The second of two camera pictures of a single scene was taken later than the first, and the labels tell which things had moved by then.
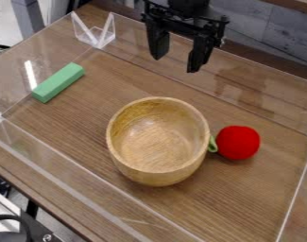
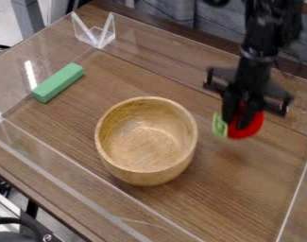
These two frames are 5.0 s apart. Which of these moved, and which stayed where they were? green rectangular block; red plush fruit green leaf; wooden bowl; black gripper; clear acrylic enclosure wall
Moved: wooden bowl; black gripper; red plush fruit green leaf
Stayed: green rectangular block; clear acrylic enclosure wall
